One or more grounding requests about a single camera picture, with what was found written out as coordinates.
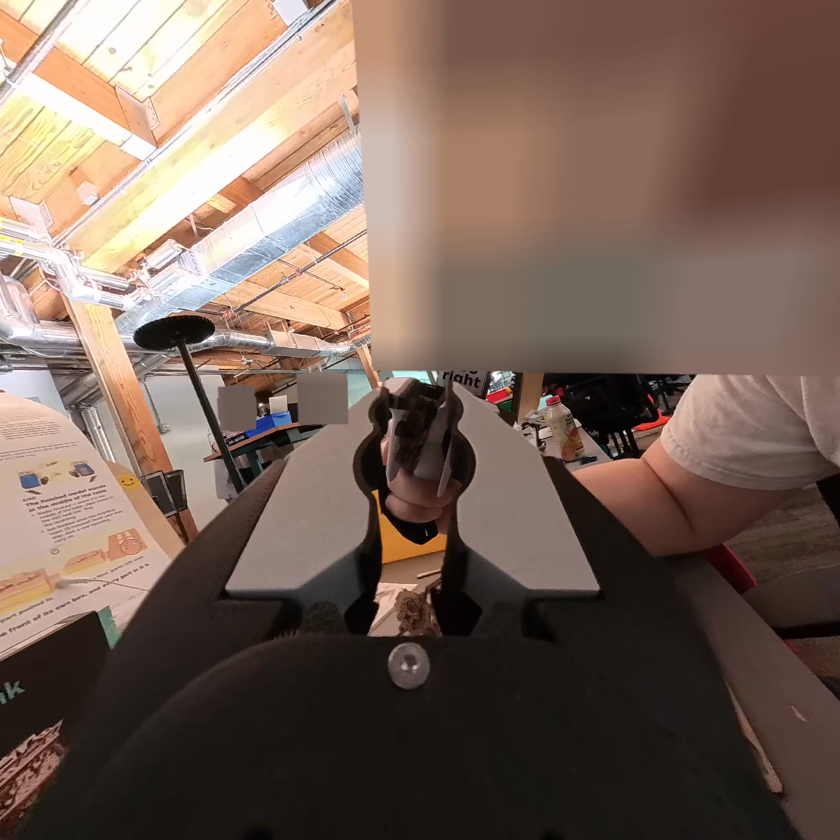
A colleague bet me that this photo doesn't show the wooden gear assembly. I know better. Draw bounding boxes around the wooden gear assembly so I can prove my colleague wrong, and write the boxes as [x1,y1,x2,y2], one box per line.
[392,586,442,637]

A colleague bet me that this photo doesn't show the wooden support post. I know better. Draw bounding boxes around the wooden support post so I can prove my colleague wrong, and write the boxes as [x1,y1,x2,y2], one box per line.
[62,298,198,542]

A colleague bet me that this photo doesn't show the beverage bottle with red cap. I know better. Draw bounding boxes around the beverage bottle with red cap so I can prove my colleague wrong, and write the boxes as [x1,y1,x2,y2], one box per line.
[543,395,586,463]

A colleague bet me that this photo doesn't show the brown standing desk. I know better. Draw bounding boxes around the brown standing desk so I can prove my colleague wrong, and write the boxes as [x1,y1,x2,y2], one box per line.
[203,420,324,490]

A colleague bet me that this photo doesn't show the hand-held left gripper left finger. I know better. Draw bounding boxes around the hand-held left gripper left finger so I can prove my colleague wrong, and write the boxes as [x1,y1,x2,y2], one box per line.
[225,387,389,634]

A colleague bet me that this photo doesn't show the white t-shirt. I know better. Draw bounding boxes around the white t-shirt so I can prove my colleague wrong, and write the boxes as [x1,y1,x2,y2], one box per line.
[659,374,840,492]

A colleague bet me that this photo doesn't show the black model kit box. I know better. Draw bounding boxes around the black model kit box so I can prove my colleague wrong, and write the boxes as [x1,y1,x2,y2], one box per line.
[0,610,114,840]

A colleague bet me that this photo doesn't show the person's right forearm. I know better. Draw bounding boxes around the person's right forearm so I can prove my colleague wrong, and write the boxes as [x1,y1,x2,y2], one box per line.
[570,433,798,560]

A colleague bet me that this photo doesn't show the black floor lamp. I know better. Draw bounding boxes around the black floor lamp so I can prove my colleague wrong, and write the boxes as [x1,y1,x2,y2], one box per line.
[133,314,247,494]

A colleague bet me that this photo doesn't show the black metal frame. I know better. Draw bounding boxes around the black metal frame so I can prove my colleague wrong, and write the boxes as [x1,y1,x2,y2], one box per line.
[140,468,189,521]

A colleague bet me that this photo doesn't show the printed instruction poster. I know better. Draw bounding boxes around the printed instruction poster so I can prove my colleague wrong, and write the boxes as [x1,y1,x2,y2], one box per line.
[0,392,173,659]

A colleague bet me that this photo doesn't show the person's right hand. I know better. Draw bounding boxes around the person's right hand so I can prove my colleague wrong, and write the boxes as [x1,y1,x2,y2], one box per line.
[381,440,455,536]

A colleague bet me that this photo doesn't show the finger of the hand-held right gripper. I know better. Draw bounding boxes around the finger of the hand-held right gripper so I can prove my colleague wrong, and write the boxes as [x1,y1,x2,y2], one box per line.
[386,406,413,485]
[413,410,457,497]

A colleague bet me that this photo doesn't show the round silver air duct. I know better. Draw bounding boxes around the round silver air duct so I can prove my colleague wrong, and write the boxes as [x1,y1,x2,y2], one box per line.
[0,269,371,361]

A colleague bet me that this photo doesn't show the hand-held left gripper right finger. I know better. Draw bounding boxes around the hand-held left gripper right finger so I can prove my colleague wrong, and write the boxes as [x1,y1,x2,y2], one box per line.
[436,382,602,634]

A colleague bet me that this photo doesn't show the white instruction paper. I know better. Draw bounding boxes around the white instruction paper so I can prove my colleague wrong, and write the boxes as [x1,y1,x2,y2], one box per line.
[369,581,421,636]

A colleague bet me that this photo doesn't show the large foil air duct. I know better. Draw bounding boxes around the large foil air duct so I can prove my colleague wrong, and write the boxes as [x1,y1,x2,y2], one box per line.
[115,128,366,336]

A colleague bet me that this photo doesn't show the wooden board with smiley sticker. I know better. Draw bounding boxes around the wooden board with smiley sticker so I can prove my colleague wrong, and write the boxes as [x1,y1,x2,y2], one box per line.
[105,459,186,562]

